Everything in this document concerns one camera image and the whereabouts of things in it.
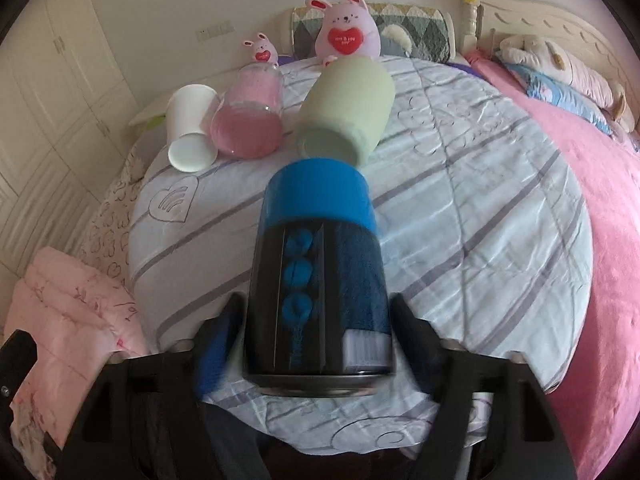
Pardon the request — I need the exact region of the blue and black metal cup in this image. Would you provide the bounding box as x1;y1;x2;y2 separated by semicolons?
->
243;158;395;398

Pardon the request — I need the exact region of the white paper cup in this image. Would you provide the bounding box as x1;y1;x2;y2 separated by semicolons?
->
165;84;219;172

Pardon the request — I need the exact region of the pink transparent glass cup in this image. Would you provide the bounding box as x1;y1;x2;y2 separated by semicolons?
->
210;63;283;159

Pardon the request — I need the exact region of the pale green cup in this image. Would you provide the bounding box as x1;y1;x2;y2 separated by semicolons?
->
294;56;395;168

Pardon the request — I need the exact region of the pink fleece blanket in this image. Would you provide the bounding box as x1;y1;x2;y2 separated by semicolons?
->
466;51;639;479

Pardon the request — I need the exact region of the folded pink quilt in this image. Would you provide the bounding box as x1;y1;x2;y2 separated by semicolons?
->
4;247;149;479

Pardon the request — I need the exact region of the heart pattern bed sheet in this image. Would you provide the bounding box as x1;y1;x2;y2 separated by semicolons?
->
73;141;150;288

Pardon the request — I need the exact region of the grey striped white quilt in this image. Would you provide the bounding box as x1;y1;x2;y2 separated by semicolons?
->
127;54;595;456

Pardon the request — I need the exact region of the white wardrobe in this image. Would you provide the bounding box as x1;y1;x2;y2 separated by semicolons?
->
1;0;139;311

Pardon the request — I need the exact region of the blue cartoon pillow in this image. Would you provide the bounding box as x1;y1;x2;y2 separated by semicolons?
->
503;63;613;136

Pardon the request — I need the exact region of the small pink bunny plush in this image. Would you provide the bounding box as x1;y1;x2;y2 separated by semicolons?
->
243;32;279;66

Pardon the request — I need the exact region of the cream wooden bed headboard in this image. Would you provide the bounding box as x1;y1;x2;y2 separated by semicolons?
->
456;0;639;114

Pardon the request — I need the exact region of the large pink bunny plush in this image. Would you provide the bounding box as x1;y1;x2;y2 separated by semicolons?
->
306;0;381;66

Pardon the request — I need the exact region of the white wall socket plate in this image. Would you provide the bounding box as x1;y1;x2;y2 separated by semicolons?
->
195;21;235;42

